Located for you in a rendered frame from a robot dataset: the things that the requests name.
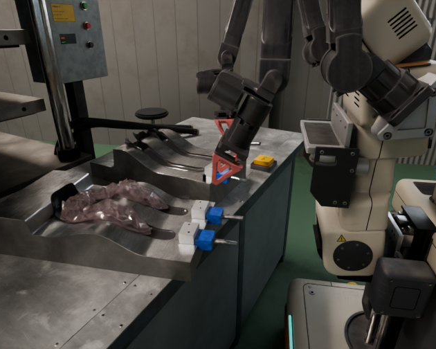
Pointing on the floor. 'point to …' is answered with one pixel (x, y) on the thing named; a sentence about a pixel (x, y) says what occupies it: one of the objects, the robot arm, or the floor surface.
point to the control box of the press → (70, 52)
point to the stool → (151, 113)
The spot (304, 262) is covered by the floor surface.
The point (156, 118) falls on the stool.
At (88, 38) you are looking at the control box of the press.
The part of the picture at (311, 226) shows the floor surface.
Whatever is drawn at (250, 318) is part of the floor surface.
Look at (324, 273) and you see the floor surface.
